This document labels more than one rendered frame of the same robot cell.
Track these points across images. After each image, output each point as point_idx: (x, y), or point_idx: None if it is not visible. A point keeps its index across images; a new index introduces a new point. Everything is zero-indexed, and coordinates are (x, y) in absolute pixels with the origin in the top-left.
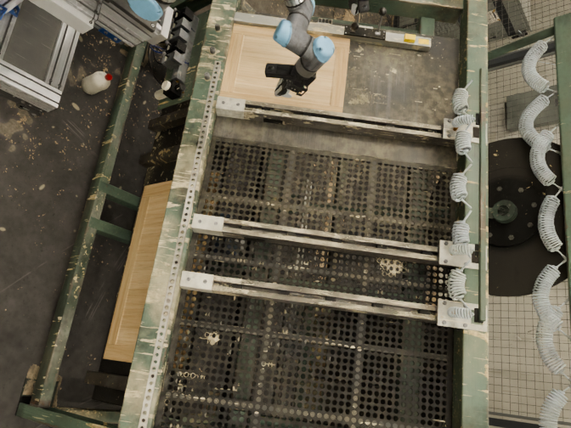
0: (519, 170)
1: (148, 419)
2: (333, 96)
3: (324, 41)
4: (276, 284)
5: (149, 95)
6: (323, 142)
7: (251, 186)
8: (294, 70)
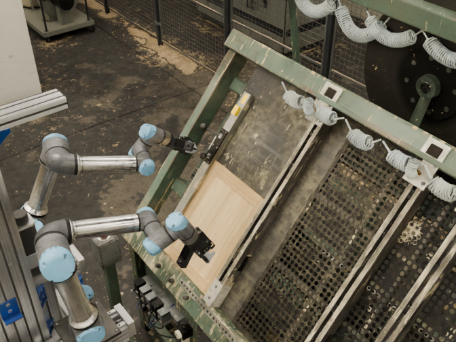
0: (396, 54)
1: None
2: (249, 200)
3: (169, 219)
4: None
5: (201, 338)
6: (279, 230)
7: (336, 284)
8: (188, 245)
